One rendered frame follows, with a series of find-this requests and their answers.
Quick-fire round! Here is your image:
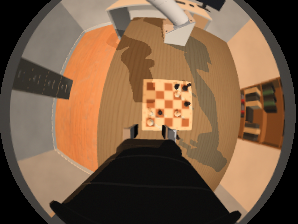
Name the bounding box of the chessboard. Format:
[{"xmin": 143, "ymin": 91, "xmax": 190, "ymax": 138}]
[{"xmin": 142, "ymin": 79, "xmax": 192, "ymax": 130}]

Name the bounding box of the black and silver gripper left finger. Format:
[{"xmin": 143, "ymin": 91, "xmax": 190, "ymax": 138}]
[{"xmin": 123, "ymin": 124, "xmax": 138, "ymax": 141}]

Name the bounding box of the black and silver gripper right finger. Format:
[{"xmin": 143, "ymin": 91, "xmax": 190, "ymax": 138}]
[{"xmin": 162, "ymin": 125, "xmax": 177, "ymax": 143}]

